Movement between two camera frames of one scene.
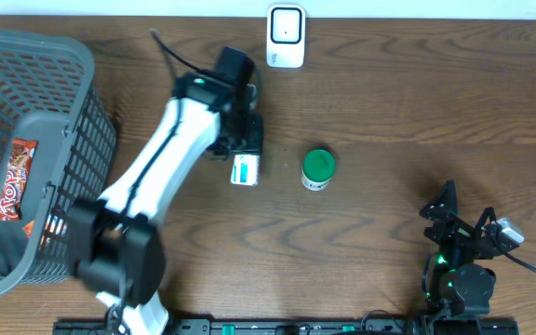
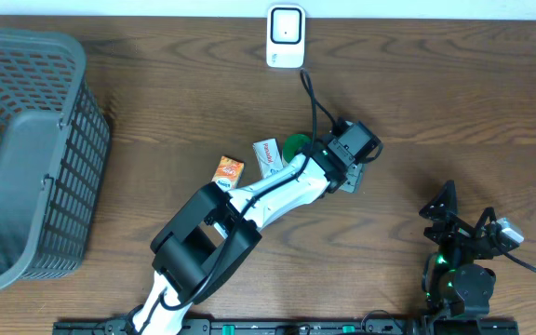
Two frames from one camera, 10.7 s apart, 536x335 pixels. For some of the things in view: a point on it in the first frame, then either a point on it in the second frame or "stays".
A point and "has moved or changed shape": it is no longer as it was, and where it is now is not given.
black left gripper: (255, 146) -> (355, 191)
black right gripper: (456, 228) stays
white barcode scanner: (286, 35) stays
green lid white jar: (317, 168) has moved or changed shape
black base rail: (313, 326) stays
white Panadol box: (245, 169) -> (268, 155)
